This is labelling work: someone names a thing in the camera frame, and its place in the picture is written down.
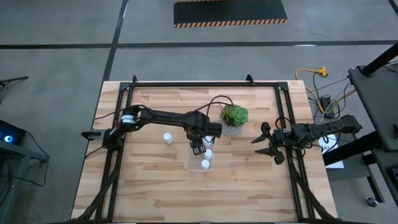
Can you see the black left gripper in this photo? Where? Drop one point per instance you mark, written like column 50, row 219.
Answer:
column 196, row 132

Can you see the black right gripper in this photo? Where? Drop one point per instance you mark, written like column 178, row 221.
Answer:
column 281, row 137

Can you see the white plastic pill bottle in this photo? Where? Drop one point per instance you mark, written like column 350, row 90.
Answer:
column 209, row 140
column 168, row 137
column 208, row 153
column 205, row 164

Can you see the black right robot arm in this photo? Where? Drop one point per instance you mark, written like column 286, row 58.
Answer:
column 323, row 127

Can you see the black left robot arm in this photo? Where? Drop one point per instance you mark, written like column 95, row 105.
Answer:
column 168, row 118

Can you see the clear plastic basket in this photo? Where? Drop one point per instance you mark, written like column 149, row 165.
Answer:
column 192, row 165

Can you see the succulents in triangle-patterned pot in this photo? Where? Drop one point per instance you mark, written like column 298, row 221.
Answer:
column 237, row 115

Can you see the white paper sheet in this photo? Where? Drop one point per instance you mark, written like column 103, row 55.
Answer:
column 331, row 146

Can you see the black power strip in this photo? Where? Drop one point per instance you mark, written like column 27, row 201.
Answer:
column 327, row 105

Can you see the small caster wheel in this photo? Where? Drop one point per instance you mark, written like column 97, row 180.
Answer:
column 372, row 201

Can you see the black equipment cart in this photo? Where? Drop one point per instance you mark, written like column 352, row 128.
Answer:
column 379, row 99

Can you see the black slanted pole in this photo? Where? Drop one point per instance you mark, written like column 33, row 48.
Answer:
column 381, row 60

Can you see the black hazard-striped floor mat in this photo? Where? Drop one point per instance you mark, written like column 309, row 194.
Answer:
column 230, row 11

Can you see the dark metal stand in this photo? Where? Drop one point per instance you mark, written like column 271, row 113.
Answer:
column 18, row 155

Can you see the black device with blue light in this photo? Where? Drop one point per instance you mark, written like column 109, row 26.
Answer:
column 11, row 132

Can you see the black tripod leg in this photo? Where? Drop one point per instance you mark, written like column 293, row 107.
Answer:
column 14, row 80

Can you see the black aluminium table frame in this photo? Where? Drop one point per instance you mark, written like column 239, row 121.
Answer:
column 202, row 84

